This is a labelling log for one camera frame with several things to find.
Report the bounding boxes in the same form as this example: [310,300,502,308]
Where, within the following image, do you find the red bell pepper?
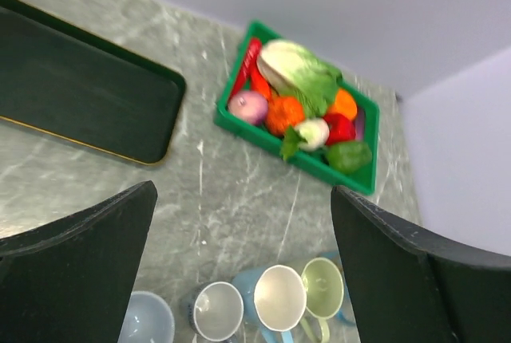
[323,113,356,146]

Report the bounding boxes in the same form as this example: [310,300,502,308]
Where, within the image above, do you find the pale green mug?
[288,257,345,342]

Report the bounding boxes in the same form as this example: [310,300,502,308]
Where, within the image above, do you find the light blue faceted mug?
[232,264,307,343]

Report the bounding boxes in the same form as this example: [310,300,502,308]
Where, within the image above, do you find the black serving tray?
[1,0,186,165]

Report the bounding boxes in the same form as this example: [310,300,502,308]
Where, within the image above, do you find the small blue-grey mug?
[180,281,244,342]

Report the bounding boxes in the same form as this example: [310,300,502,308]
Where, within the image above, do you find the white radish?
[279,118,330,160]

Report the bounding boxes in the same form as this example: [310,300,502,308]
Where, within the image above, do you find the orange fruit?
[327,88,358,120]

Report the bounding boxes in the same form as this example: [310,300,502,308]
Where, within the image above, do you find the orange carrot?
[250,66,272,101]

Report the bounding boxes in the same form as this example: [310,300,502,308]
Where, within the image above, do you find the red chili pepper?
[231,37,262,96]

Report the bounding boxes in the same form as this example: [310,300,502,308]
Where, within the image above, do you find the grey-blue round mug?
[118,291,176,343]

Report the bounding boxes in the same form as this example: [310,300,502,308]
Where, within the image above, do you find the purple eggplant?
[354,107,366,140]

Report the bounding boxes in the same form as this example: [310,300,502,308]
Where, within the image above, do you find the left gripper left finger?
[1,181,157,342]

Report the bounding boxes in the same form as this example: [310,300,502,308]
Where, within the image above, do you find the purple onion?
[228,90,268,125]

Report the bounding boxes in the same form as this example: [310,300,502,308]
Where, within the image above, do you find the green bell pepper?
[325,140,372,174]

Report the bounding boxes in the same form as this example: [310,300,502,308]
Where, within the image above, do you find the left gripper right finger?
[331,187,510,342]

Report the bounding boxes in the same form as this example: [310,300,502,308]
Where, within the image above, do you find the napa cabbage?
[256,39,343,118]

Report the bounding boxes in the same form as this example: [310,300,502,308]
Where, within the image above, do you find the green plastic crate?
[214,20,380,195]

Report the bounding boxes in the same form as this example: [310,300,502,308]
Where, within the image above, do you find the orange pumpkin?
[264,97,306,137]

